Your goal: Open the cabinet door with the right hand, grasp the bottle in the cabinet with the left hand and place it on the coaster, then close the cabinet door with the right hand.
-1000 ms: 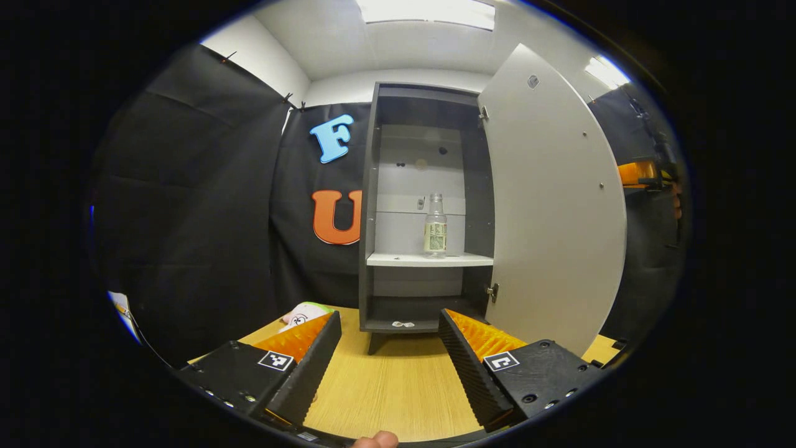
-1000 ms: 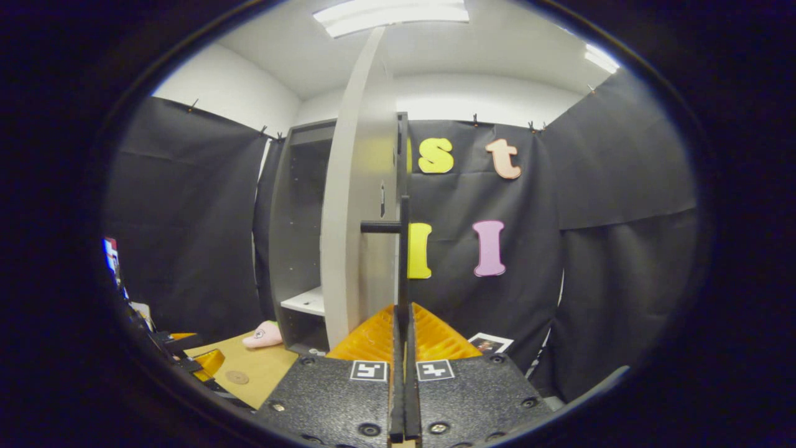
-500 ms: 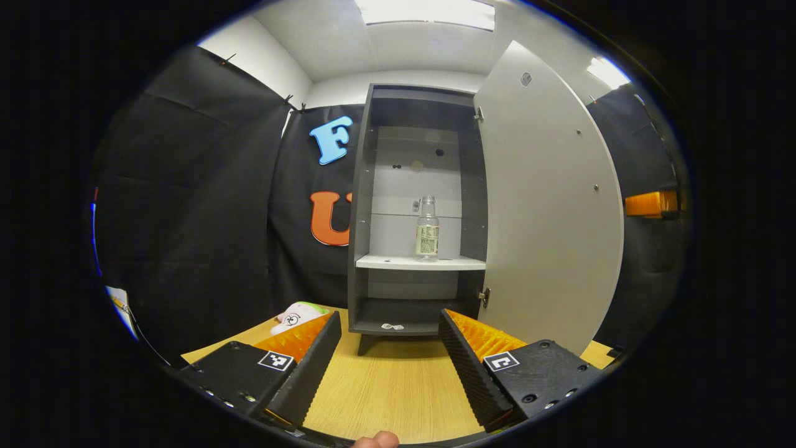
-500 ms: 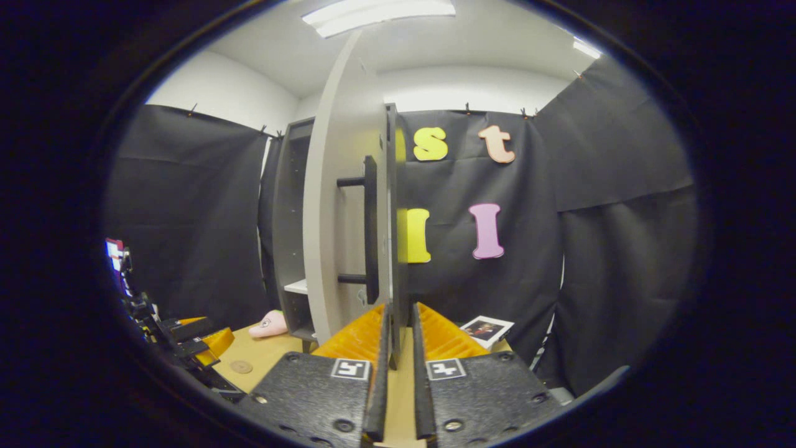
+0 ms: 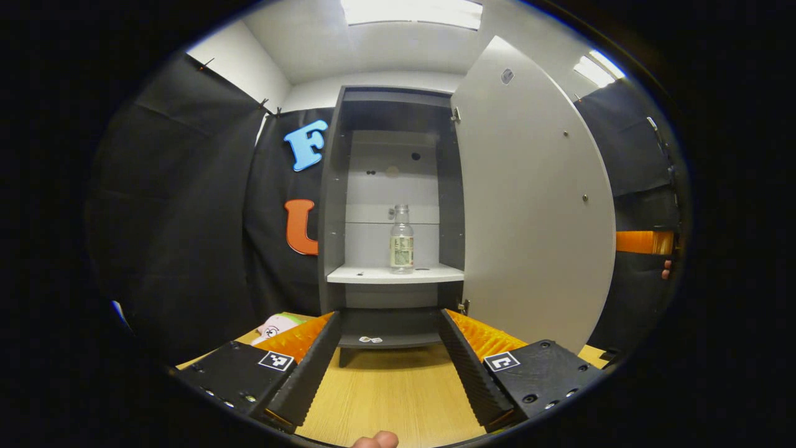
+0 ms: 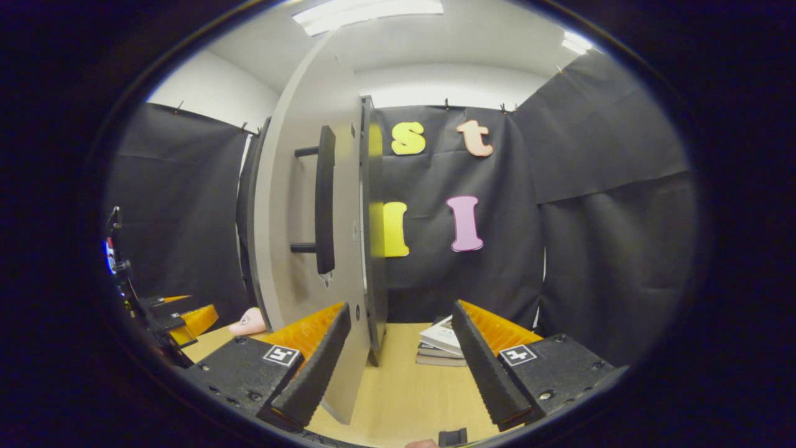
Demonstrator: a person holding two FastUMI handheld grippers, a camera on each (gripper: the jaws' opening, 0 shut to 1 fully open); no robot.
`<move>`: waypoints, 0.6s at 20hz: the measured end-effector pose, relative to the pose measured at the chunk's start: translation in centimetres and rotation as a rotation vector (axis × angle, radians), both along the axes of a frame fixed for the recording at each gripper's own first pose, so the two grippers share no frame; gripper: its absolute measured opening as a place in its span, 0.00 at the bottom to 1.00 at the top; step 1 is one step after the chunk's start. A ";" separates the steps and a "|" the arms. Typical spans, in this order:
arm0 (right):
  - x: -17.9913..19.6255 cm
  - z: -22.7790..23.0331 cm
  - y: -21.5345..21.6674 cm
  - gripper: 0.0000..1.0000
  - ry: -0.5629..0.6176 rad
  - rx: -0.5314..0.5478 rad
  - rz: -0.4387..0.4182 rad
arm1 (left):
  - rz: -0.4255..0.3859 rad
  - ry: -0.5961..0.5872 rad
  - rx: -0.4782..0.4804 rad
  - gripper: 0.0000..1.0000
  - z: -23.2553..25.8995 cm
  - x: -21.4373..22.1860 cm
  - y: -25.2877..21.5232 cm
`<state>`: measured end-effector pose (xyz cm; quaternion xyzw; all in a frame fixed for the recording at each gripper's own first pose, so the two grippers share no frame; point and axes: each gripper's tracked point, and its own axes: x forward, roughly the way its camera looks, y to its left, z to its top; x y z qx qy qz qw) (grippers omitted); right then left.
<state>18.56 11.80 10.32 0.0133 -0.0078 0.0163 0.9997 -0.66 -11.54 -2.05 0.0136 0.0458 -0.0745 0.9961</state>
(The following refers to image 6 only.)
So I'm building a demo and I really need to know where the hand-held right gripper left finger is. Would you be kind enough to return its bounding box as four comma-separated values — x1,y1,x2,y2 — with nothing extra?
182,302,353,431

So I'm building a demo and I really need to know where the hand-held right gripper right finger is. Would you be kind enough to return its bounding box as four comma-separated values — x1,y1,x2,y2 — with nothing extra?
451,299,627,432

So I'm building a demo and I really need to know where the dark grey cabinet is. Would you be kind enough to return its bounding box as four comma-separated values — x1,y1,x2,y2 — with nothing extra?
235,95,389,366

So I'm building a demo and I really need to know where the light grey cabinet door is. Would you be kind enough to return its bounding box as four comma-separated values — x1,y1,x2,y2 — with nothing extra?
252,30,374,426

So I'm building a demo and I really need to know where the black cabinet door handle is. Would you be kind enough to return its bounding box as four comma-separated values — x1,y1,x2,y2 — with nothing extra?
290,125,337,276

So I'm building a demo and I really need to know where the pink plush toy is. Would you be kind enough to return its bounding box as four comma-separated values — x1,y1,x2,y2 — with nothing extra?
228,307,267,337

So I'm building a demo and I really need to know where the white picture cover book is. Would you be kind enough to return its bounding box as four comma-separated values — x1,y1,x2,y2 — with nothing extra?
420,315,465,358

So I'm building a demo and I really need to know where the black backdrop cloth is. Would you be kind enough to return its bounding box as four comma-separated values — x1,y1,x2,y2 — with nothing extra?
103,53,700,368

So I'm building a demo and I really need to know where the small ceiling light panel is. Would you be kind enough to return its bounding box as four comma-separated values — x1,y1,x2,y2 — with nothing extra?
561,30,595,55

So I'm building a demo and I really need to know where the long ceiling light panel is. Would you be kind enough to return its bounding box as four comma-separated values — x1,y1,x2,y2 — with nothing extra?
292,0,445,37

